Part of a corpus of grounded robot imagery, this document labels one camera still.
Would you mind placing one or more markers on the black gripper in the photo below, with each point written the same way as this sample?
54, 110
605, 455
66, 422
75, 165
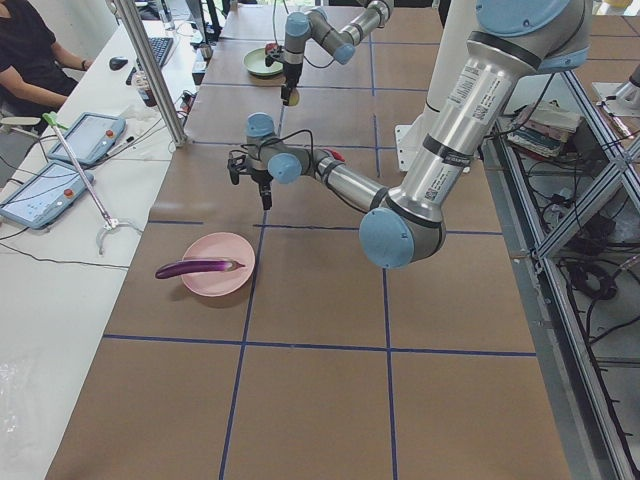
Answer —
290, 71
260, 178

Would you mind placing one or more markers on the red chili pepper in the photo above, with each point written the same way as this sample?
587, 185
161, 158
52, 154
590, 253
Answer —
336, 155

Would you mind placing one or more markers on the purple eggplant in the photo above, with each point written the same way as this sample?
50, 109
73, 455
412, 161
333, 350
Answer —
197, 265

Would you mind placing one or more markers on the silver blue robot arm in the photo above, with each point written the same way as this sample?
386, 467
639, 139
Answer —
340, 44
486, 48

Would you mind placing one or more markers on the green plate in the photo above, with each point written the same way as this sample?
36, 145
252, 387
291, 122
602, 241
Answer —
255, 63

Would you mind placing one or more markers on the pink plate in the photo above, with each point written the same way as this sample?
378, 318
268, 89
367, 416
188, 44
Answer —
235, 259

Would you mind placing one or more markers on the black keyboard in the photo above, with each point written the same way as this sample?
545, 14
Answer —
161, 48

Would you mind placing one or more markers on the grabber reach tool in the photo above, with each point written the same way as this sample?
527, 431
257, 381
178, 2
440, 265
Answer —
111, 224

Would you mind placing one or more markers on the black computer mouse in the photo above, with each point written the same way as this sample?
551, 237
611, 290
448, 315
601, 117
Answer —
118, 62

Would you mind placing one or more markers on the upper teach pendant tablet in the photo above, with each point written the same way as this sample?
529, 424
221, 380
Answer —
92, 135

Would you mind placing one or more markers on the teach pendant tablet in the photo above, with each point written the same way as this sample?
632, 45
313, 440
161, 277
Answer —
43, 198
92, 135

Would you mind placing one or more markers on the lower teach pendant tablet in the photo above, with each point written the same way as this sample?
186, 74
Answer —
43, 198

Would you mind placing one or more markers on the seated person in black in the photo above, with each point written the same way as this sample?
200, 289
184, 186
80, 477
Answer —
33, 81

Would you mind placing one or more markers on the stack of books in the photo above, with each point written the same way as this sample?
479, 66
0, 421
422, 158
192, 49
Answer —
543, 130

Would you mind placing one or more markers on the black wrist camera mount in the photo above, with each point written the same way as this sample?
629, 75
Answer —
273, 54

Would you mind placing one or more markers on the aluminium frame post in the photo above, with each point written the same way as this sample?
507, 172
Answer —
127, 12

